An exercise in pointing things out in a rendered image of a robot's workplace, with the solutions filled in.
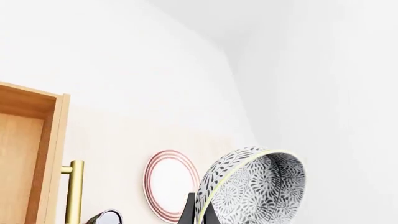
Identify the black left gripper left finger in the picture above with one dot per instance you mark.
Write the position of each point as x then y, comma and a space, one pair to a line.
189, 213

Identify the white plate with red rings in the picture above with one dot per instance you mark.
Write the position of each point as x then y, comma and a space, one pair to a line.
171, 182

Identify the wooden cabinet drawer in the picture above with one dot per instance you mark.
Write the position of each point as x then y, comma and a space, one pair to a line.
28, 158

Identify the dark patterned mug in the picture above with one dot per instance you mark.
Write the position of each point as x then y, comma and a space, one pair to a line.
107, 218

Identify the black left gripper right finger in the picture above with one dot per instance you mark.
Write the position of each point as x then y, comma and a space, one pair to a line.
211, 217

